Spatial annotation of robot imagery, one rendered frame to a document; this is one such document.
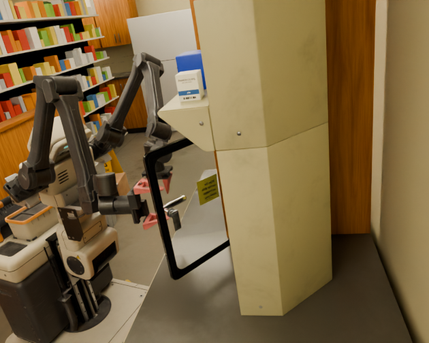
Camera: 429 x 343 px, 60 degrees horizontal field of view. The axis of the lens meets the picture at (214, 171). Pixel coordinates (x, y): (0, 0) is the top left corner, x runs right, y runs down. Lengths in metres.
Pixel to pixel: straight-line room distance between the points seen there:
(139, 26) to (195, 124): 5.23
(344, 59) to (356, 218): 0.51
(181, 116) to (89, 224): 1.10
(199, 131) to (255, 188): 0.18
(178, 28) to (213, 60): 5.07
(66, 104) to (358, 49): 0.86
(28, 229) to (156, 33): 4.39
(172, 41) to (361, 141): 4.87
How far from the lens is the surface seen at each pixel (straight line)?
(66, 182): 1.68
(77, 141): 1.21
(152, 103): 1.43
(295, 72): 0.82
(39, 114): 1.36
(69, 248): 1.81
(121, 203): 1.13
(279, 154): 0.82
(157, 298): 1.17
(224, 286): 1.15
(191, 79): 0.85
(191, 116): 0.79
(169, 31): 5.85
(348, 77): 1.14
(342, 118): 1.17
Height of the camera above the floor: 1.68
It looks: 23 degrees down
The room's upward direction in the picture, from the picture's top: 9 degrees counter-clockwise
